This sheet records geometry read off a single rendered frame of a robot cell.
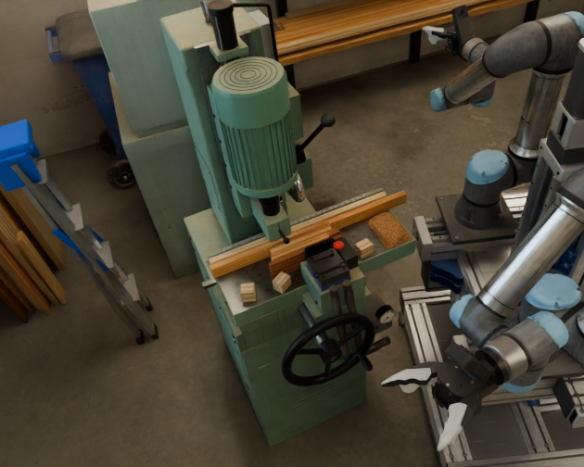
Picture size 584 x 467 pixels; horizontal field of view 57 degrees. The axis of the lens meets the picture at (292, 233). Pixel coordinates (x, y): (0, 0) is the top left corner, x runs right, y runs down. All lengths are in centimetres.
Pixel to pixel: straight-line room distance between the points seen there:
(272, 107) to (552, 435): 152
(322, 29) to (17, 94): 194
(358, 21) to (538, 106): 203
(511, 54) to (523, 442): 131
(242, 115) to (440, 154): 236
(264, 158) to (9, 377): 192
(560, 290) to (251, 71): 90
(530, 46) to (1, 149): 160
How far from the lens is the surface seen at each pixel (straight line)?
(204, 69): 144
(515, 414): 217
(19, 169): 200
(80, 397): 267
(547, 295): 143
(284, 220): 152
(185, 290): 283
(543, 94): 168
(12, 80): 382
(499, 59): 156
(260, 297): 156
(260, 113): 124
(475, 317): 121
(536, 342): 109
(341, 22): 356
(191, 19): 156
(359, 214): 171
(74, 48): 305
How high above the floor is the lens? 212
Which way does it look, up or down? 46 degrees down
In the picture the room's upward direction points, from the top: 8 degrees counter-clockwise
